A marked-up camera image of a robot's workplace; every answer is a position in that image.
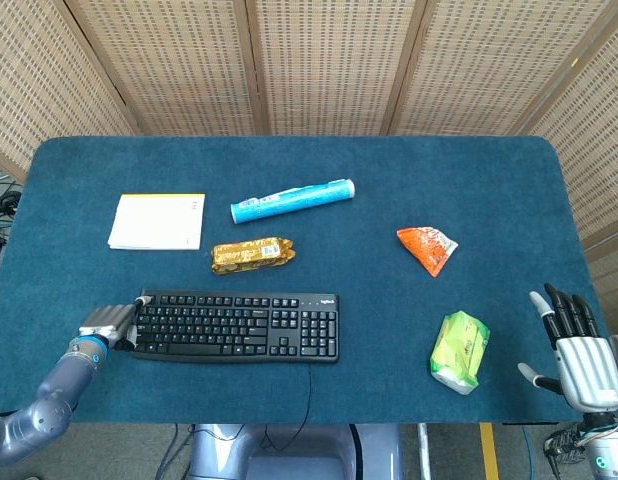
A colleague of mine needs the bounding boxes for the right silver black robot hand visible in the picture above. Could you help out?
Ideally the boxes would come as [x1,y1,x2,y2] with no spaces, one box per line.
[517,282,618,414]

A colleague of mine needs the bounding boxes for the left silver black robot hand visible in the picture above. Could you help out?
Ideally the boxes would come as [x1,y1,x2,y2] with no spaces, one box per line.
[77,295,154,352]

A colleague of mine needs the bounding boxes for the black computer keyboard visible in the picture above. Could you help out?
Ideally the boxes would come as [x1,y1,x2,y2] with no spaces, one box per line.
[130,289,341,364]

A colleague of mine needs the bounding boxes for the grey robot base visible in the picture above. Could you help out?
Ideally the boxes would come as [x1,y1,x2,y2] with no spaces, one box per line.
[187,423,405,480]

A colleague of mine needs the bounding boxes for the white yellow notepad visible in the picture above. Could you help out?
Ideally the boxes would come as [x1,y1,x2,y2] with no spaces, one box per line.
[107,193,207,252]

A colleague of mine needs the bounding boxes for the green tissue pack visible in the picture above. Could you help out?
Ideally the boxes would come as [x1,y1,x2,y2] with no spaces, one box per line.
[429,310,491,397]

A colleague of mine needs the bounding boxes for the yellow floor tape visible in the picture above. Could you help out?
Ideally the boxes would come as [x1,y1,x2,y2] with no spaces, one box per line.
[479,422,501,480]

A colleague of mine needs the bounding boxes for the gold foil snack pack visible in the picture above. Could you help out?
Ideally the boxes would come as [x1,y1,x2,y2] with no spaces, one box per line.
[210,237,297,275]

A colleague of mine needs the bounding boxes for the orange snack bag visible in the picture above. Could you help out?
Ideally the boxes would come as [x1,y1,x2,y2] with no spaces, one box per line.
[396,226,460,279]

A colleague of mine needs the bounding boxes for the blue white plastic roll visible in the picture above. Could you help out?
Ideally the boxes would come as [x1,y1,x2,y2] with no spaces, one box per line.
[230,178,356,226]

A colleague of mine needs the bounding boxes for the blue felt table mat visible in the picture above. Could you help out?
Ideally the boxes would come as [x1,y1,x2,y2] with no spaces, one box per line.
[0,135,616,426]

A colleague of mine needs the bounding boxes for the woven bamboo folding screen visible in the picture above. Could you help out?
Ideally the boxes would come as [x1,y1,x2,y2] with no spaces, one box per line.
[0,0,618,341]

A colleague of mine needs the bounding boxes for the blue cable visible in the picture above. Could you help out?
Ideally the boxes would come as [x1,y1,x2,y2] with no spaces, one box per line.
[156,423,183,480]

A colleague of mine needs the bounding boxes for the black floor cables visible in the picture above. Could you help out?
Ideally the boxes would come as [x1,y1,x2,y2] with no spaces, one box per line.
[0,169,24,274]

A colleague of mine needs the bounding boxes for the thin black cable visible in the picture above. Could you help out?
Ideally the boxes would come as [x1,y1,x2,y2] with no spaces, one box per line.
[260,362,313,450]

